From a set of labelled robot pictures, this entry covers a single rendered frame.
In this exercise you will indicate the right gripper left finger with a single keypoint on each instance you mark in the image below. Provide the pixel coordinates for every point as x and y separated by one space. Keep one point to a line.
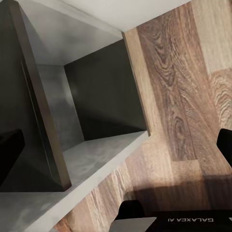
12 144

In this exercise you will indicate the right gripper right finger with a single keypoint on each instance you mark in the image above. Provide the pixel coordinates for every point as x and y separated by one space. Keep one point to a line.
224 143

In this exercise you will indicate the desk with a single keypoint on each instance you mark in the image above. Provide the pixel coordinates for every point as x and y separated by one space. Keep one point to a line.
68 82

